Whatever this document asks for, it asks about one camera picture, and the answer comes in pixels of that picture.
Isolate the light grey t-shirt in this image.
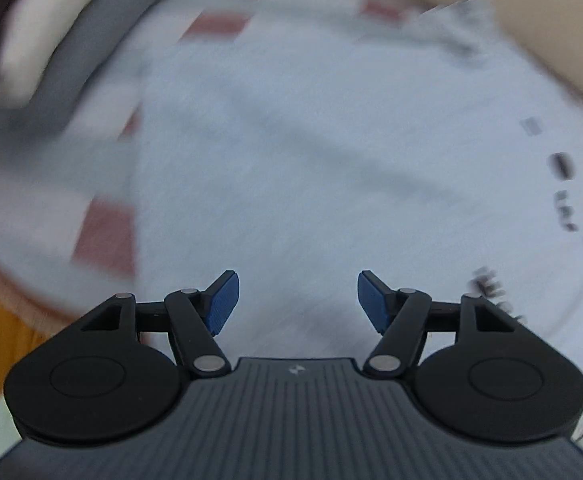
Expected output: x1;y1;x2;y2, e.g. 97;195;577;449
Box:
131;0;583;431

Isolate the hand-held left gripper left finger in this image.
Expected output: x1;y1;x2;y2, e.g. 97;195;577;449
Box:
78;270;240;377

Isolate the checkered floor mat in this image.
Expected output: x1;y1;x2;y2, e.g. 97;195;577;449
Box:
0;0;425;323

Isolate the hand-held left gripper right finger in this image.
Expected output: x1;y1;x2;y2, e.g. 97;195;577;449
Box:
357;270;520;379

